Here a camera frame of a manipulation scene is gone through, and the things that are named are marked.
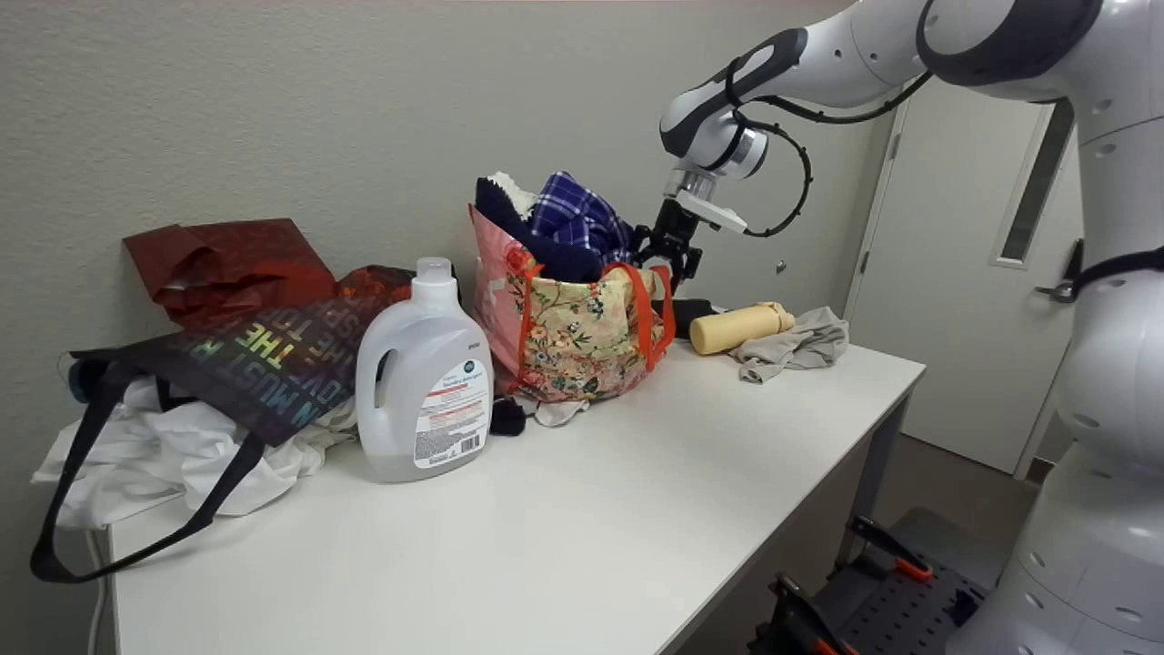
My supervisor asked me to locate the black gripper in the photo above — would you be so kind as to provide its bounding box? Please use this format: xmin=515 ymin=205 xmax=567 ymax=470
xmin=630 ymin=194 xmax=710 ymax=292

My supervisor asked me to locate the blue plaid shirt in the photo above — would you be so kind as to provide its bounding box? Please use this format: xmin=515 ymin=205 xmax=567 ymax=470
xmin=527 ymin=172 xmax=636 ymax=265

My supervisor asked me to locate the black tote bag colourful text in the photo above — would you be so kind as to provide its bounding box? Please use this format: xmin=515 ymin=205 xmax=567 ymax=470
xmin=29 ymin=294 xmax=380 ymax=583

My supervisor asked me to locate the red paper bag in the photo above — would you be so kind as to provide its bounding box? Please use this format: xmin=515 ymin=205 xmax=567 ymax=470
xmin=123 ymin=214 xmax=418 ymax=339

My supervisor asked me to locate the beige rolled cylinder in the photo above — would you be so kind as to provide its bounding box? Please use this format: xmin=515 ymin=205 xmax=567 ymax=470
xmin=686 ymin=298 xmax=800 ymax=356

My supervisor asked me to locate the grey crumpled cloth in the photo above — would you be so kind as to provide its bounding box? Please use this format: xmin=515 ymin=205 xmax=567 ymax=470
xmin=726 ymin=306 xmax=851 ymax=385

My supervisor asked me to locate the small black object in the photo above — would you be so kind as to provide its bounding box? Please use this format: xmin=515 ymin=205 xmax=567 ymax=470
xmin=486 ymin=395 xmax=532 ymax=441

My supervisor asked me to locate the grey door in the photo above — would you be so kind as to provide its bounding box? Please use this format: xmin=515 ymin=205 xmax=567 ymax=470
xmin=845 ymin=81 xmax=1089 ymax=480

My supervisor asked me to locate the white detergent jug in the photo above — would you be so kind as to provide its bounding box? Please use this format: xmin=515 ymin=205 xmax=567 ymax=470
xmin=352 ymin=254 xmax=499 ymax=485

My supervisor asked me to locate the grey table leg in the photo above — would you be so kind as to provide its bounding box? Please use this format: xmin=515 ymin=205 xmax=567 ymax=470
xmin=834 ymin=395 xmax=917 ymax=575

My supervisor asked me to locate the orange black clamp tool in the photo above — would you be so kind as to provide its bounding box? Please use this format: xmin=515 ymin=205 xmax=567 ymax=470
xmin=763 ymin=575 xmax=855 ymax=655
xmin=846 ymin=513 xmax=938 ymax=589

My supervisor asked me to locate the narrow door window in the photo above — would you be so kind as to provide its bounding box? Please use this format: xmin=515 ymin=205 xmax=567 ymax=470
xmin=995 ymin=98 xmax=1079 ymax=265

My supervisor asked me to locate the grey floor platform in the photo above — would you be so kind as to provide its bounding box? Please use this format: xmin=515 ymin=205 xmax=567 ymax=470
xmin=750 ymin=505 xmax=1031 ymax=655

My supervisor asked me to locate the white crumpled cloth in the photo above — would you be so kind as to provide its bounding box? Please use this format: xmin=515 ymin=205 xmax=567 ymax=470
xmin=31 ymin=376 xmax=362 ymax=531

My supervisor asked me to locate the floral bag with orange handles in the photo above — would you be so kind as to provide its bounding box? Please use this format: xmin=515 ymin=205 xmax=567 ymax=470
xmin=470 ymin=201 xmax=678 ymax=407

